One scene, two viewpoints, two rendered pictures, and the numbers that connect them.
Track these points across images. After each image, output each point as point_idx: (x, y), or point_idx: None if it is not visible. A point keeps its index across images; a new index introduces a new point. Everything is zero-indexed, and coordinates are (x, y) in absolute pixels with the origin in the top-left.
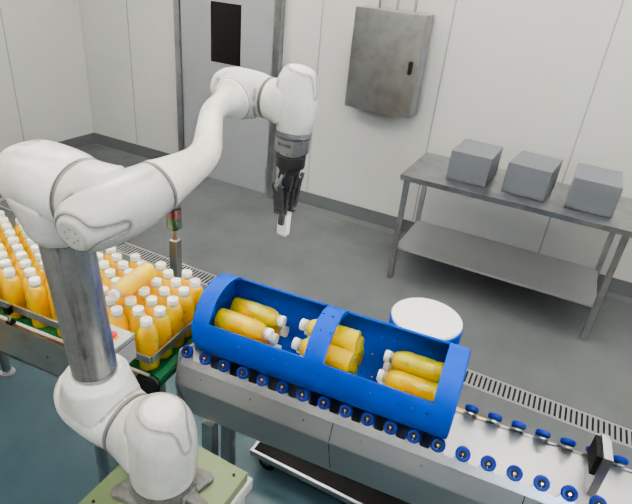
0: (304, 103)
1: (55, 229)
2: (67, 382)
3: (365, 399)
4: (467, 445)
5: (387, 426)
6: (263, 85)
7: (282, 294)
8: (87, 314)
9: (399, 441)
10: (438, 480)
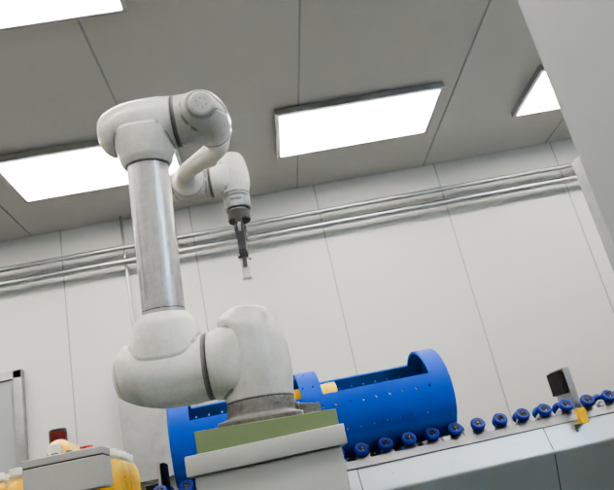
0: (243, 167)
1: (163, 135)
2: (149, 315)
3: (375, 405)
4: None
5: (406, 437)
6: (208, 168)
7: None
8: (172, 227)
9: (424, 447)
10: (477, 462)
